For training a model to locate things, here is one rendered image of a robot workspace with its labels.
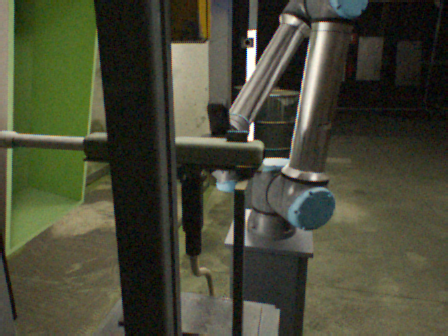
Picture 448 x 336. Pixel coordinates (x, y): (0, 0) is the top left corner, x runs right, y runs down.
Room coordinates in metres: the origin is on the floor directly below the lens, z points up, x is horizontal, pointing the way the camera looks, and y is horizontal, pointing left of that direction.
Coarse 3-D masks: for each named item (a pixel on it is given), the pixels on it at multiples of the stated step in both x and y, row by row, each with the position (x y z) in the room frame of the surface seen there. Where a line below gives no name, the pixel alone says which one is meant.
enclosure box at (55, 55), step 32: (0, 0) 1.30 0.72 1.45; (32, 0) 1.93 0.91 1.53; (64, 0) 1.91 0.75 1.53; (0, 32) 1.30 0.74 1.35; (32, 32) 1.94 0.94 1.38; (64, 32) 1.92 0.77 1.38; (96, 32) 1.86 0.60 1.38; (0, 64) 1.30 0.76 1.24; (32, 64) 1.95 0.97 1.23; (64, 64) 1.92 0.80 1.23; (0, 96) 1.31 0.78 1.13; (32, 96) 1.96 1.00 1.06; (64, 96) 1.92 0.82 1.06; (0, 128) 1.31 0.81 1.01; (32, 128) 1.96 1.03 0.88; (64, 128) 1.93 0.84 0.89; (0, 160) 1.32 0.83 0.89; (32, 160) 1.97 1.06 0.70; (64, 160) 1.93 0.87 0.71; (0, 192) 1.32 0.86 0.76; (32, 192) 1.92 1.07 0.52; (64, 192) 1.94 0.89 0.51; (0, 224) 1.33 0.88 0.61; (32, 224) 1.60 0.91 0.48
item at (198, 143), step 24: (0, 144) 0.64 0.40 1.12; (24, 144) 0.63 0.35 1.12; (48, 144) 0.62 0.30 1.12; (72, 144) 0.61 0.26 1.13; (96, 144) 0.59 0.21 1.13; (192, 144) 0.55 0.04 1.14; (216, 144) 0.55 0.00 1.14; (240, 144) 0.54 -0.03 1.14; (192, 168) 0.56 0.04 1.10; (216, 168) 0.54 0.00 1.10; (192, 192) 0.56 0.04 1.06; (192, 216) 0.56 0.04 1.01; (192, 240) 0.56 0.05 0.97
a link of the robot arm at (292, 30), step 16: (288, 16) 1.17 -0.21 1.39; (304, 16) 1.16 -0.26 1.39; (288, 32) 1.16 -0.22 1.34; (304, 32) 1.17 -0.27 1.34; (272, 48) 1.16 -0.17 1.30; (288, 48) 1.15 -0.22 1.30; (272, 64) 1.14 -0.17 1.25; (256, 80) 1.13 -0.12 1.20; (272, 80) 1.14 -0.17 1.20; (240, 96) 1.14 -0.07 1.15; (256, 96) 1.12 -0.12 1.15; (240, 112) 1.11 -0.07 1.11; (256, 112) 1.12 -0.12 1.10
